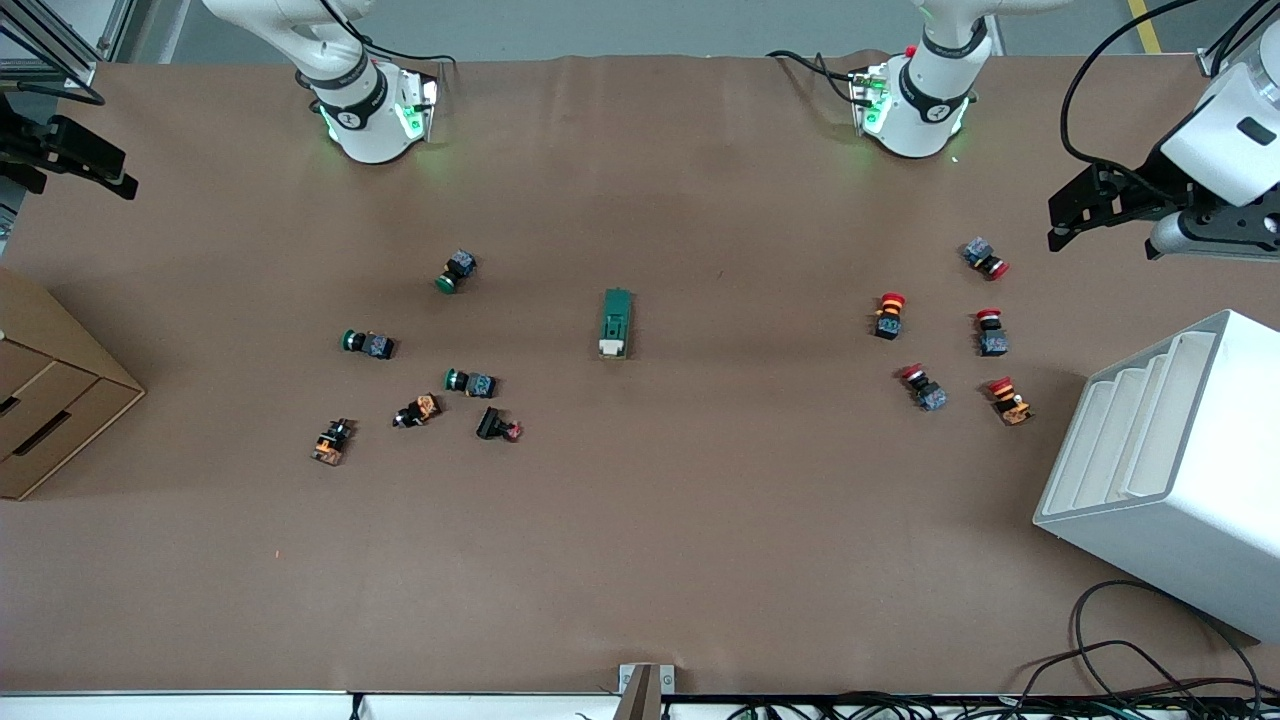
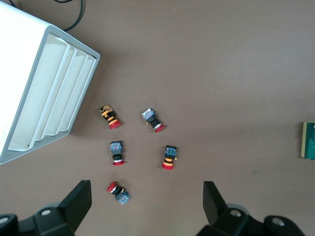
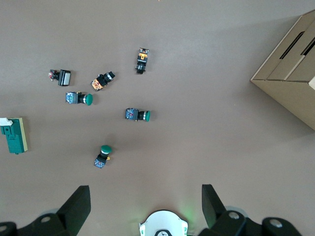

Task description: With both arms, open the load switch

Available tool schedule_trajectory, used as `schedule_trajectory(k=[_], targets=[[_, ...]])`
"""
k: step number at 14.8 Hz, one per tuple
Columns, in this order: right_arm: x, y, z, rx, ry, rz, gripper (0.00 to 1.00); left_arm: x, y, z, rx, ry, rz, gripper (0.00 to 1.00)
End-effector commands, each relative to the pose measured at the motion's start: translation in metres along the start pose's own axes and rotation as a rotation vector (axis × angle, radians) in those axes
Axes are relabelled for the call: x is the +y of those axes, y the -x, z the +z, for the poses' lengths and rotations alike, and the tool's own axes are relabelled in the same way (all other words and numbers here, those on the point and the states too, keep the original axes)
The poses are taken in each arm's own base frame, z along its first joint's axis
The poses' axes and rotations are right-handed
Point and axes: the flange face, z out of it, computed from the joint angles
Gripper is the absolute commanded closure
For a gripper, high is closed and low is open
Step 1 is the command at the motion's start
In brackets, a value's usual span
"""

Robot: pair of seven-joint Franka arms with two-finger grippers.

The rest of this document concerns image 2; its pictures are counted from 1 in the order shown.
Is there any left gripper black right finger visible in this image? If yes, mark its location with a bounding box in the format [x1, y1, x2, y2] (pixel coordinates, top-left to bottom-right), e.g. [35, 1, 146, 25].
[203, 181, 265, 236]

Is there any red button with blue-grey body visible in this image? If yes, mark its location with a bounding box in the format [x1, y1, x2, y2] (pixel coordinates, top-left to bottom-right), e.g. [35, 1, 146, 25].
[106, 181, 130, 205]

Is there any green load switch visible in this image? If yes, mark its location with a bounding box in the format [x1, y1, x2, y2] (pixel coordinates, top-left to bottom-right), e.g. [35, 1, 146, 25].
[299, 121, 315, 161]

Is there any red button with grey body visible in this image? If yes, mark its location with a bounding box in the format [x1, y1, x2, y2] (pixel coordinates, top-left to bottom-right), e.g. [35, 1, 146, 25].
[141, 108, 165, 133]

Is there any red button with orange stripes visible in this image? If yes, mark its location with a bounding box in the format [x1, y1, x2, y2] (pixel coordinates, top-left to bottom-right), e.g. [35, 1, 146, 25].
[161, 145, 179, 171]

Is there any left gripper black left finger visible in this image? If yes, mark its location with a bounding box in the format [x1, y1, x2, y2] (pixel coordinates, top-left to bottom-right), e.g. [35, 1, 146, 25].
[17, 180, 93, 236]

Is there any red button with black-blue body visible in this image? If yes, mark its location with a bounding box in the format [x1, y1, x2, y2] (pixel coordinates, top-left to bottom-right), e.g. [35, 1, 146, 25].
[109, 140, 126, 167]

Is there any white slotted organizer box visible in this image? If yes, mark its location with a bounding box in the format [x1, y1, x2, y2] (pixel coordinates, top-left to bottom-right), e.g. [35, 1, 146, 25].
[0, 3, 101, 165]

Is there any red button with orange body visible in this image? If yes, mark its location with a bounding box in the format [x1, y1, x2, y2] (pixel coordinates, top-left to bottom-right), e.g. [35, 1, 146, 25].
[97, 104, 123, 130]

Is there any long looping black cable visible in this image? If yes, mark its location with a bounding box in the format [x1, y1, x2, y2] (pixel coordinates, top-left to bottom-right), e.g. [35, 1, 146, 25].
[54, 0, 84, 31]

